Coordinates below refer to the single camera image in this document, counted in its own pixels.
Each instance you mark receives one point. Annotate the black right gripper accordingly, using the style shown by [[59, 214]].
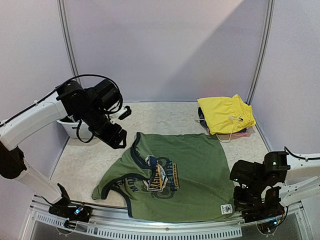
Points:
[[243, 203]]

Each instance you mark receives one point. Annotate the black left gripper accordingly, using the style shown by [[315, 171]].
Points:
[[113, 138]]

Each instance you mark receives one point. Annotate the green garment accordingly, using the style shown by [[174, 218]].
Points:
[[172, 179]]

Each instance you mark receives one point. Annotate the yellow shorts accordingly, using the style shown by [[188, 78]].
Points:
[[224, 115]]

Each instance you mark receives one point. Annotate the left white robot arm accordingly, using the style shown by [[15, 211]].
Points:
[[91, 99]]

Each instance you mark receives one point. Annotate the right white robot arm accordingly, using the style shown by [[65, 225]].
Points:
[[265, 189]]

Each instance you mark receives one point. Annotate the white plastic laundry basket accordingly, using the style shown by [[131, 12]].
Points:
[[71, 129]]

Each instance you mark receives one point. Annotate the folded pink garment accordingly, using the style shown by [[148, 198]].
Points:
[[243, 133]]

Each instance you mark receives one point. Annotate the folded navy blue garment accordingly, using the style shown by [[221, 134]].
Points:
[[203, 123]]

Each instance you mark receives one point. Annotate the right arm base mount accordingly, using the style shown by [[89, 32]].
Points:
[[263, 212]]

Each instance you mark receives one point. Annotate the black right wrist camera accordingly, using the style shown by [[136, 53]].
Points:
[[247, 173]]

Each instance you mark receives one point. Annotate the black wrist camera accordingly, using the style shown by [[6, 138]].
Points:
[[247, 173], [110, 100]]

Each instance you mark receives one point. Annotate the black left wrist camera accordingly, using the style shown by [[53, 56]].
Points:
[[110, 100]]

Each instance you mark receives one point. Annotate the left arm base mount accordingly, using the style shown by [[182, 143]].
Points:
[[72, 211]]

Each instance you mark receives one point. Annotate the aluminium front rail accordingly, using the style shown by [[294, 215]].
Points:
[[113, 223]]

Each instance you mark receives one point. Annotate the left aluminium frame post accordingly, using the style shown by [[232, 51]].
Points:
[[62, 11]]

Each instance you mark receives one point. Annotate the aluminium frame post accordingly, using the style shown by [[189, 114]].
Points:
[[62, 11], [262, 50]]

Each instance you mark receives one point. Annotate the right aluminium frame post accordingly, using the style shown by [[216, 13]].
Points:
[[262, 50]]

